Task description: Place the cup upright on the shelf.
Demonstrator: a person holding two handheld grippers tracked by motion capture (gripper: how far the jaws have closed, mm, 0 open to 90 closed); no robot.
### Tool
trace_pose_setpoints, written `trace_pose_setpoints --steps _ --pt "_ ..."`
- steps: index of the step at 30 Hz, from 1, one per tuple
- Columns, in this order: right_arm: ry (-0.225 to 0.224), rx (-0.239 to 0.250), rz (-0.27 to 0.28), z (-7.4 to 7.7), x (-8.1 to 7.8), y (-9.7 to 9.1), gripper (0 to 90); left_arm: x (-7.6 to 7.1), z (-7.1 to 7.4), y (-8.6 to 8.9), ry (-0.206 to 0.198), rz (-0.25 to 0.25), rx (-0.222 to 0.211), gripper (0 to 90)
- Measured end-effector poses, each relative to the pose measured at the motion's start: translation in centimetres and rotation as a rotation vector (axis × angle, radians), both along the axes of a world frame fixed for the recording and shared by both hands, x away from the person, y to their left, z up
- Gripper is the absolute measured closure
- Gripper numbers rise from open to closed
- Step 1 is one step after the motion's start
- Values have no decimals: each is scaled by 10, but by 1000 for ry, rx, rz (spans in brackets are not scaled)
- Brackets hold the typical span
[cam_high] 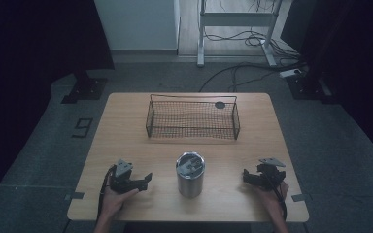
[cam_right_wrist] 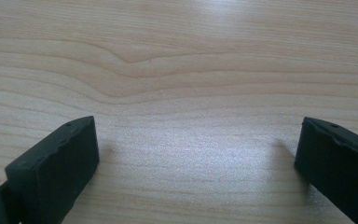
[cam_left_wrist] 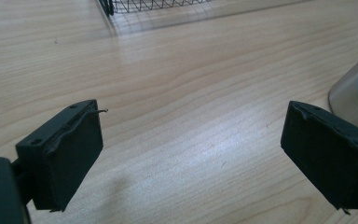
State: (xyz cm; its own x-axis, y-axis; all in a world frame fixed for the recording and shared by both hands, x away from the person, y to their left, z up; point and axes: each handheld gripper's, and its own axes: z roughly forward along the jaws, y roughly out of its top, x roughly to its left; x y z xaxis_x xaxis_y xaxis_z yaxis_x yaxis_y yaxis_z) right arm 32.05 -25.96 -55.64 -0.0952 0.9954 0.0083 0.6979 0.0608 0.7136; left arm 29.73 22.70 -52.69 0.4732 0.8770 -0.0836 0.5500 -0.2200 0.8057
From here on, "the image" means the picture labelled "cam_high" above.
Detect grey tape piece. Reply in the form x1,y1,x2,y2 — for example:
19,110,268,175
64,191,85,201
290,192,309,203

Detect person's left hand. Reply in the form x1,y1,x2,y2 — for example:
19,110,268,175
100,185,140,221

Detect black floor cables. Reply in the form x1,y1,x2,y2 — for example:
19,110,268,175
197,28,307,93

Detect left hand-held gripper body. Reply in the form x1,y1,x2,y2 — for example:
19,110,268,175
109,158,141,195

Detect white cabinet panel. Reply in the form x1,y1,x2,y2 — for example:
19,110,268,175
93,0,182,51

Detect dark curtain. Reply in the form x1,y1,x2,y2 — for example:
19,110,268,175
280,0,373,159
0,0,116,215

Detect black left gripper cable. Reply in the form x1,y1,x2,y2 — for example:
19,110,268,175
96,164,118,221

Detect black stand base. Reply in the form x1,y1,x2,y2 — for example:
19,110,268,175
60,69,109,105
286,71,338,105

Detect dark wire mesh basket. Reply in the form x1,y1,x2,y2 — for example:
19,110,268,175
145,93,242,141

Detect white desk frame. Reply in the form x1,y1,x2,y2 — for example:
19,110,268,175
196,0,285,68

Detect white power strip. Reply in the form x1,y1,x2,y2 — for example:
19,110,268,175
279,68,303,79

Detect person's right hand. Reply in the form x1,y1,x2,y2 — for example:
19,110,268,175
254,181,289,213

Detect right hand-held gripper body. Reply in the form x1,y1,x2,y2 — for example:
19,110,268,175
255,157,288,191

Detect stainless steel tumbler cup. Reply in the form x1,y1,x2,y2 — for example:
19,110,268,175
175,151,207,199

